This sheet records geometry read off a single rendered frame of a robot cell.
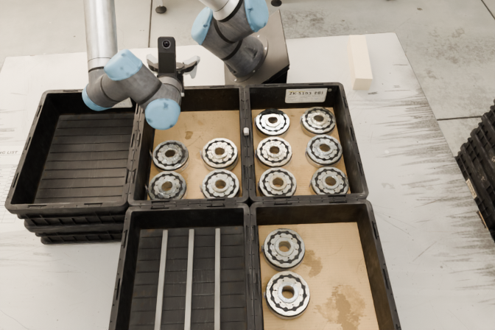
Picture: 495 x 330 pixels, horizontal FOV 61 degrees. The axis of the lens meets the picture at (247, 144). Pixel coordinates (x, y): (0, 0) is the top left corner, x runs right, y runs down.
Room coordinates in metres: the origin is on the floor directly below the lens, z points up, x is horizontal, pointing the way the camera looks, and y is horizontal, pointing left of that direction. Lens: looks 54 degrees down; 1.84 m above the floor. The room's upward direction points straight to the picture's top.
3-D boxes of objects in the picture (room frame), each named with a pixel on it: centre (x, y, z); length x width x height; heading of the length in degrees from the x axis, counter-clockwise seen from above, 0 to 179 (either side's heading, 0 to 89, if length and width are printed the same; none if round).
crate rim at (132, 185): (0.68, 0.15, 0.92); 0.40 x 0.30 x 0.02; 2
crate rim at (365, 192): (0.69, -0.15, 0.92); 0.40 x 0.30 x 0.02; 2
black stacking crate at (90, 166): (0.67, 0.45, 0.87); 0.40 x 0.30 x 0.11; 2
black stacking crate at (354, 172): (0.69, -0.15, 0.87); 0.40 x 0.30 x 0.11; 2
